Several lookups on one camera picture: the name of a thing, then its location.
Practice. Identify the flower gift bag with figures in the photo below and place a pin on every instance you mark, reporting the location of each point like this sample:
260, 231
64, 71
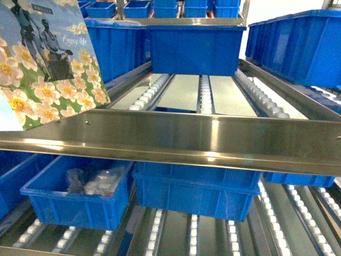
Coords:
49, 69

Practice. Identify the white roller conveyor track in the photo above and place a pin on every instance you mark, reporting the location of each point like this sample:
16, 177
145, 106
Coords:
259, 101
150, 95

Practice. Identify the blue bin upper centre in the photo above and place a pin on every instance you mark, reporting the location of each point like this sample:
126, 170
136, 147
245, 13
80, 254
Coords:
195, 49

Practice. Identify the blue bin lower shelf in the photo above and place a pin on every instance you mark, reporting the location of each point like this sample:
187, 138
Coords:
209, 191

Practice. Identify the blue bin with plastic bags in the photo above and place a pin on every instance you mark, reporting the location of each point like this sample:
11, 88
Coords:
54, 204

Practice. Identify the blue bin upper right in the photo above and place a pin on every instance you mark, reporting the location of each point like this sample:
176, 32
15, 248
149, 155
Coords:
302, 48

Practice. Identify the steel rack front rail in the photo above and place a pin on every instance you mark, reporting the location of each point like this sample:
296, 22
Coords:
247, 143

